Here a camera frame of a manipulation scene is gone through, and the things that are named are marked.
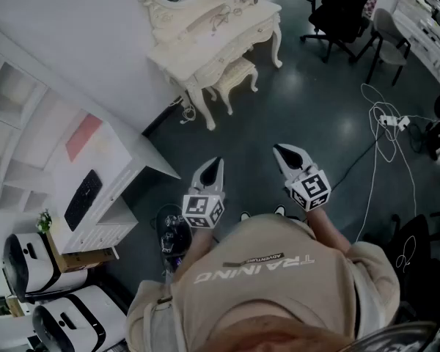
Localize black keyboard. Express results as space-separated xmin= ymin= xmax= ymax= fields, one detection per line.
xmin=63 ymin=169 xmax=104 ymax=233

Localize black fabric chair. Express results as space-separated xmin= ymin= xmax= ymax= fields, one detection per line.
xmin=362 ymin=208 xmax=440 ymax=326

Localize long black cable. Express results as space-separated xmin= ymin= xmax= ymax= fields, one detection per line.
xmin=331 ymin=132 xmax=382 ymax=193

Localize white extension socket block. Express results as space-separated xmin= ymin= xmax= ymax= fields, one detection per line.
xmin=378 ymin=114 xmax=412 ymax=132

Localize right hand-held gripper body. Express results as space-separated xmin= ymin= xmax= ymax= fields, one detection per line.
xmin=284 ymin=162 xmax=332 ymax=213

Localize cream upholstered stool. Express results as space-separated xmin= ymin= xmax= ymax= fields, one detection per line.
xmin=209 ymin=56 xmax=260 ymax=117

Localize pink paper sheet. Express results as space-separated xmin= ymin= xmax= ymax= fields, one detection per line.
xmin=65 ymin=114 xmax=104 ymax=164

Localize white desk with drawers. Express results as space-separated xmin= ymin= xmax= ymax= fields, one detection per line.
xmin=52 ymin=111 xmax=182 ymax=260

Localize small green potted plant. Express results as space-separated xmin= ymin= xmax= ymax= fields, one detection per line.
xmin=34 ymin=208 xmax=55 ymax=235

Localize cream carved dressing table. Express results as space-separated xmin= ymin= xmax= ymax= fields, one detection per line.
xmin=145 ymin=0 xmax=284 ymax=131

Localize black office chair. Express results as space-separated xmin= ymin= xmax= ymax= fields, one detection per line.
xmin=299 ymin=0 xmax=375 ymax=65

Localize person's beige shirt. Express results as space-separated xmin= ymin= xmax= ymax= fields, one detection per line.
xmin=126 ymin=213 xmax=401 ymax=352

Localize black handheld device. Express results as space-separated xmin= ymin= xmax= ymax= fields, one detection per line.
xmin=159 ymin=213 xmax=187 ymax=255

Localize person's right forearm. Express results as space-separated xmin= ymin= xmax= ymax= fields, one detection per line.
xmin=305 ymin=206 xmax=353 ymax=253

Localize grey chair with black legs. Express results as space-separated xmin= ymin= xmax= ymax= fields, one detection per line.
xmin=364 ymin=7 xmax=412 ymax=87

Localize person's left forearm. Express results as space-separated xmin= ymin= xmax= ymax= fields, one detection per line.
xmin=188 ymin=227 xmax=221 ymax=258

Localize tangled white cables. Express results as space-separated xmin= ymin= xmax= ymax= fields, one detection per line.
xmin=355 ymin=81 xmax=419 ymax=243

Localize brown cardboard box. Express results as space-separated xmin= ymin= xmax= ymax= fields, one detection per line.
xmin=45 ymin=229 xmax=121 ymax=275

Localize white and black appliance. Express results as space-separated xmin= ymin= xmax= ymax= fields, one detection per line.
xmin=31 ymin=284 xmax=128 ymax=352
xmin=2 ymin=232 xmax=89 ymax=304

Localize white shelving with clutter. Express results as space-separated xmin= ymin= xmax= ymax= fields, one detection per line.
xmin=391 ymin=0 xmax=440 ymax=92

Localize thin white charger cable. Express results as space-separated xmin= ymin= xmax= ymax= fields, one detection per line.
xmin=178 ymin=102 xmax=198 ymax=127

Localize white cubby wall shelf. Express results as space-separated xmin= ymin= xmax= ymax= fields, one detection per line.
xmin=0 ymin=45 xmax=58 ymax=218

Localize black round stool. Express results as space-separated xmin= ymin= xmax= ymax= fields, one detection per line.
xmin=155 ymin=202 xmax=195 ymax=276

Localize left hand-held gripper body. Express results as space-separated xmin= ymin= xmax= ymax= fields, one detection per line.
xmin=182 ymin=186 xmax=227 ymax=231

